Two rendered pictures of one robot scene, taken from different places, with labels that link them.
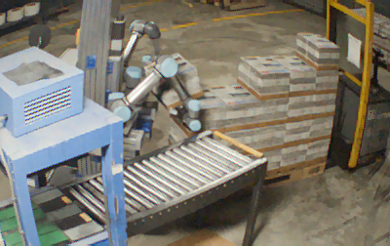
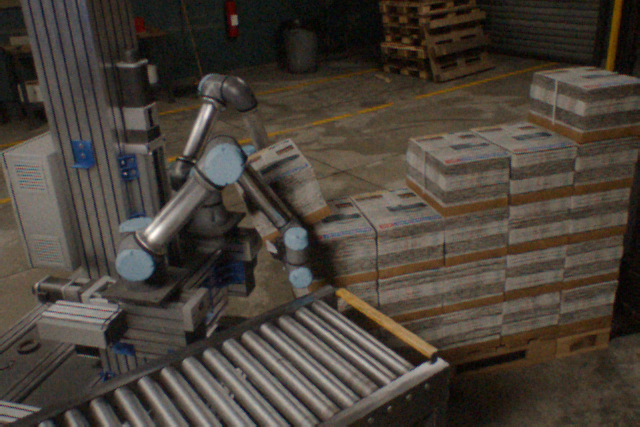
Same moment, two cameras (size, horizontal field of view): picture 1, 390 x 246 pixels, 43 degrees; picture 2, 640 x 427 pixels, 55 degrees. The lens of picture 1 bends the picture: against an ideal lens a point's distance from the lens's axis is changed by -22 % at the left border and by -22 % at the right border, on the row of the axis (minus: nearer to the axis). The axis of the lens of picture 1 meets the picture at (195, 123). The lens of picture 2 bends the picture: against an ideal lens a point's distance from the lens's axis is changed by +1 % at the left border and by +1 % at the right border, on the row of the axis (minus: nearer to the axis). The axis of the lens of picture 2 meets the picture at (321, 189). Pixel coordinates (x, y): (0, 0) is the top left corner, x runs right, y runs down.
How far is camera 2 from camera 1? 2.26 m
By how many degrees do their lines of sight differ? 11
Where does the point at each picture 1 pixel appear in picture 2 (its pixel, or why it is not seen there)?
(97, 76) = (106, 185)
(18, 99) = not seen: outside the picture
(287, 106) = (505, 224)
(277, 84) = (481, 183)
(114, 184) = not seen: outside the picture
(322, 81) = (592, 166)
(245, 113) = (415, 243)
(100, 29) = (83, 81)
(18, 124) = not seen: outside the picture
